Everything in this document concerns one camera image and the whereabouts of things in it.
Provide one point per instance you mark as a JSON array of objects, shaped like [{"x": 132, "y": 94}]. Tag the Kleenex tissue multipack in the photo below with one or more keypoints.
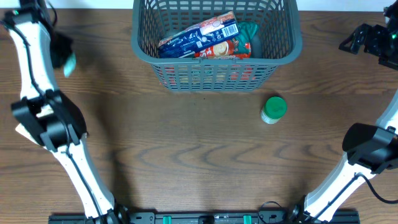
[{"x": 199, "y": 36}]

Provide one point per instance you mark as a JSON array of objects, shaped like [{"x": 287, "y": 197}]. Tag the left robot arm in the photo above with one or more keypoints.
[{"x": 47, "y": 116}]

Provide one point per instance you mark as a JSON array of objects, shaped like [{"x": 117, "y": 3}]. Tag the green lidded jar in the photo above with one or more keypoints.
[{"x": 273, "y": 110}]

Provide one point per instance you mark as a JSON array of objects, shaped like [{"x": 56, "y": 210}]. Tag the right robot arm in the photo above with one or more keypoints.
[{"x": 368, "y": 150}]

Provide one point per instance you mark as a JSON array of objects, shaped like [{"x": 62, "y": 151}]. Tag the orange spaghetti packet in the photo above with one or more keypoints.
[{"x": 211, "y": 76}]

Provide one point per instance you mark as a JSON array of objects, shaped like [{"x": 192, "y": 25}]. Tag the black mounting rail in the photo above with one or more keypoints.
[{"x": 272, "y": 215}]

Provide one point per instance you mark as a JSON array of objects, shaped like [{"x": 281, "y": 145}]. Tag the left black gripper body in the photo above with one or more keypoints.
[{"x": 57, "y": 43}]

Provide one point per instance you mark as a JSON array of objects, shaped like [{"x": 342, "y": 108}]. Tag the light blue wipes packet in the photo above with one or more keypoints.
[{"x": 69, "y": 65}]

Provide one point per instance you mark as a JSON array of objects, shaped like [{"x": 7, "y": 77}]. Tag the grey plastic basket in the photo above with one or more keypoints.
[{"x": 278, "y": 40}]

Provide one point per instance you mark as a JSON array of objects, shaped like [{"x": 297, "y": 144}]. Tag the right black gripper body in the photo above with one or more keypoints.
[{"x": 388, "y": 47}]

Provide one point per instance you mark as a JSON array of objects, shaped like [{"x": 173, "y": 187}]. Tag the green Nescafe coffee bag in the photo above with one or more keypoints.
[{"x": 238, "y": 47}]

